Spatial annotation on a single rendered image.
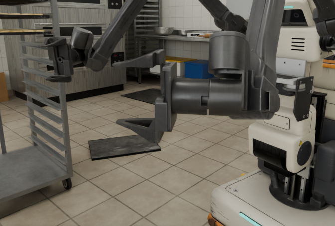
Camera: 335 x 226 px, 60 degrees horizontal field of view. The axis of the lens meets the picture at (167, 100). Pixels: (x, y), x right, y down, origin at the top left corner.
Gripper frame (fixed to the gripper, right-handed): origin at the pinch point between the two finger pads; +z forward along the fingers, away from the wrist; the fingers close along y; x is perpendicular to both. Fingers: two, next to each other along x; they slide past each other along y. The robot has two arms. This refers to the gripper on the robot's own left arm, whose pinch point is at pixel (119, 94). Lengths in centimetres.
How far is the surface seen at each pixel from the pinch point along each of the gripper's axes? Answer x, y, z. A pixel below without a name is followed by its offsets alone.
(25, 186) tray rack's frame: 93, 85, 95
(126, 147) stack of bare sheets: 185, 100, 62
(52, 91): 119, 32, 87
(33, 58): 136, 14, 109
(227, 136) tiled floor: 231, 103, -29
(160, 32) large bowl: 464, 13, 83
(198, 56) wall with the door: 491, 56, 19
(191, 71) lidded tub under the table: 417, 72, 25
